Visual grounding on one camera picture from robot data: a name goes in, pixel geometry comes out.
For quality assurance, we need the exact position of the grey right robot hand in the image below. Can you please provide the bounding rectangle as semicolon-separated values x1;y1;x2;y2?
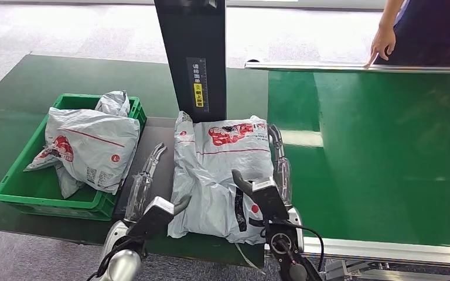
231;124;306;250

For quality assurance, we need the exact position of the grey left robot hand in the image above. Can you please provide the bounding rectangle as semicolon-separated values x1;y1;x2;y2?
100;142;192;265

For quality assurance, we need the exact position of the grey mailer package black print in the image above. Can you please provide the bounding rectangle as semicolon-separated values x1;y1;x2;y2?
166;111;277;272

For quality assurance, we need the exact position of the large grey mailer package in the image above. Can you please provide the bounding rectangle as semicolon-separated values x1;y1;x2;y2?
23;107;142;200

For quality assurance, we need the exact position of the small grey mailer package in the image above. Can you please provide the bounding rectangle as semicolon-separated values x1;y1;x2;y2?
94;90;132;118

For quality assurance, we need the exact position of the green conveyor belt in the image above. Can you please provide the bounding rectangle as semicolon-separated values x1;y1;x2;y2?
266;70;450;248

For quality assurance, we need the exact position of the black scanner platform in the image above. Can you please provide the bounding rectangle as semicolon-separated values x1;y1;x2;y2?
111;117;271;222

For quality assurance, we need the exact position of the green plastic crate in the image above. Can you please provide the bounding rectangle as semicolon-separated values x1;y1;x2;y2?
0;93;148;222

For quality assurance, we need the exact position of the yellow and black column label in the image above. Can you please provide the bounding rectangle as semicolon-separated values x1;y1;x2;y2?
185;57;210;114

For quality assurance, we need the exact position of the black scanner column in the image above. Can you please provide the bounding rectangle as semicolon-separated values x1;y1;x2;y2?
153;0;228;125

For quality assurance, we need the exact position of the person's hand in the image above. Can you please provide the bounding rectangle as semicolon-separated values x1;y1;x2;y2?
364;25;397;68

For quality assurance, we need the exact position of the person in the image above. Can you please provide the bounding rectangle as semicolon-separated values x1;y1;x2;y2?
364;0;450;68

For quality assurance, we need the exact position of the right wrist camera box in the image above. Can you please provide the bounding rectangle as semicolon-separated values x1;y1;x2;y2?
251;177;291;225

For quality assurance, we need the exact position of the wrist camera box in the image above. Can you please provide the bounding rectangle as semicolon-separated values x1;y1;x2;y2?
125;196;176;242
251;177;291;225

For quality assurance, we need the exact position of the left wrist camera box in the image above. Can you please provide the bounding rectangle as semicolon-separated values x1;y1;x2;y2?
125;196;176;242

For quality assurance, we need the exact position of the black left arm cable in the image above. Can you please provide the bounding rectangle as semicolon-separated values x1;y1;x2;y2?
86;237;134;281

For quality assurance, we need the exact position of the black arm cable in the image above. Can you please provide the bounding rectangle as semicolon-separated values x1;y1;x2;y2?
86;237;134;281
286;222;326;273

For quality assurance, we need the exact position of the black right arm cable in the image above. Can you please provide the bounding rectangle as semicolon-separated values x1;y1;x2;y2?
286;222;326;273

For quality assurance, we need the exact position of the aluminium conveyor rail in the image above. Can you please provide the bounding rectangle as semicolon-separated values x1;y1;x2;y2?
244;59;450;75
263;235;450;281

